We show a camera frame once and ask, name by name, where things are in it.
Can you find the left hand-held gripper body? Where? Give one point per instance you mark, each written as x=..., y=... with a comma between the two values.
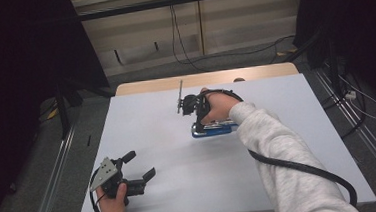
x=111, y=178

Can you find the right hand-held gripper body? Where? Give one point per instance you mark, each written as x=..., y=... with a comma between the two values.
x=191, y=104

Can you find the blue stapler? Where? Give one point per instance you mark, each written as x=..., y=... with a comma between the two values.
x=215, y=129

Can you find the person's right hand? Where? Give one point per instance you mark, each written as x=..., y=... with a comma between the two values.
x=218, y=106

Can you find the person's left hand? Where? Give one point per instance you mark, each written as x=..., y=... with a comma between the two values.
x=112, y=206

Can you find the white table sheet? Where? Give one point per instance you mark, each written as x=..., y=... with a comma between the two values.
x=187, y=173

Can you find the black tripod stand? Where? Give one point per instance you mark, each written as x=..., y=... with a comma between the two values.
x=63, y=108

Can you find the beige wooden shelf unit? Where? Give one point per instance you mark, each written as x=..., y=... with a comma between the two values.
x=237, y=25

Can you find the black curtain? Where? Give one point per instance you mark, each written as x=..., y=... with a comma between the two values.
x=24, y=80
x=354, y=24

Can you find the metal floor rail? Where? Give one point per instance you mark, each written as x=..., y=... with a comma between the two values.
x=361, y=130
x=52, y=182

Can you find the black horizontal frame bar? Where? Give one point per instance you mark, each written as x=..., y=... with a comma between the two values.
x=182, y=0

